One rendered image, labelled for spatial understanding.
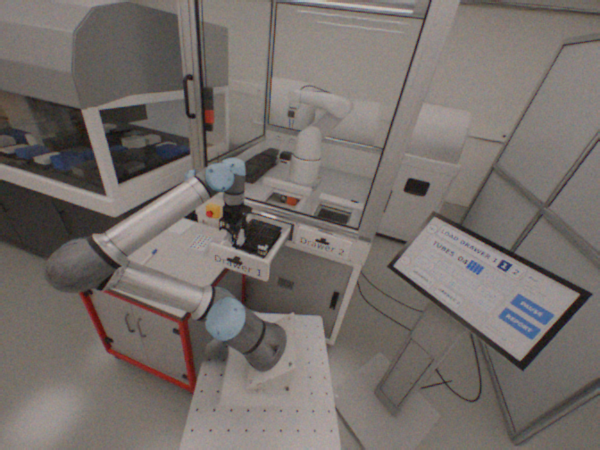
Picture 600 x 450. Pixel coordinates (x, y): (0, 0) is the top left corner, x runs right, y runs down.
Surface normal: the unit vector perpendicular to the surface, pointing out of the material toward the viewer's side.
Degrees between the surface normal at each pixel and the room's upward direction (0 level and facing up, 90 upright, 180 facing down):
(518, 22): 90
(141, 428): 0
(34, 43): 69
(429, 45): 90
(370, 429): 3
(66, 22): 41
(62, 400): 0
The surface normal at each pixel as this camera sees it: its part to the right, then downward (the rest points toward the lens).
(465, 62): -0.30, 0.48
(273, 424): 0.13, -0.83
